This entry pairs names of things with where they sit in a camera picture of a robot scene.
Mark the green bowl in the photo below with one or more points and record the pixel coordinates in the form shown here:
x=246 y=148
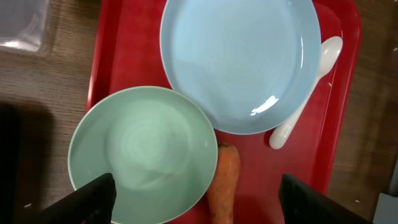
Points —
x=159 y=147

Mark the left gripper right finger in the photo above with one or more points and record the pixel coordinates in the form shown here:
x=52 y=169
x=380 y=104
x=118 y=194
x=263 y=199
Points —
x=304 y=205

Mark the black waste tray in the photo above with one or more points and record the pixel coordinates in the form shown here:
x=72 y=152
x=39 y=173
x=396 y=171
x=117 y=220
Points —
x=25 y=141

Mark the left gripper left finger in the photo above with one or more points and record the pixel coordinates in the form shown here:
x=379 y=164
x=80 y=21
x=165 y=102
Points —
x=92 y=203

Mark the white plastic spoon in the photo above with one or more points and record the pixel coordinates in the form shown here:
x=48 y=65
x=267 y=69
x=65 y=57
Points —
x=331 y=49

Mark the large light blue plate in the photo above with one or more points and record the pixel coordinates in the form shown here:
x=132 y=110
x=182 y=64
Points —
x=249 y=64

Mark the clear plastic waste bin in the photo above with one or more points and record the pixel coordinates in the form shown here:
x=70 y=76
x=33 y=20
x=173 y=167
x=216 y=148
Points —
x=23 y=25

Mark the orange carrot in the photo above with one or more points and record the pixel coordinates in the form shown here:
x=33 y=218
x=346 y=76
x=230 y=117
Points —
x=221 y=192

